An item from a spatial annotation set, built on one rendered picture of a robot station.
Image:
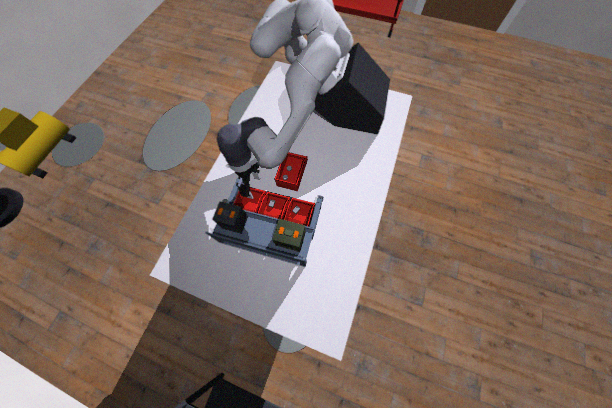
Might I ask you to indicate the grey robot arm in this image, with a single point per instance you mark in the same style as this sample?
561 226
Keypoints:
320 57

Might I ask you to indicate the red bin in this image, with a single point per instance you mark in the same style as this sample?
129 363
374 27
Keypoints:
280 206
248 204
305 213
298 164

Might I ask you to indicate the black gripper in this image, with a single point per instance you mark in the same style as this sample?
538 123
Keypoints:
243 184

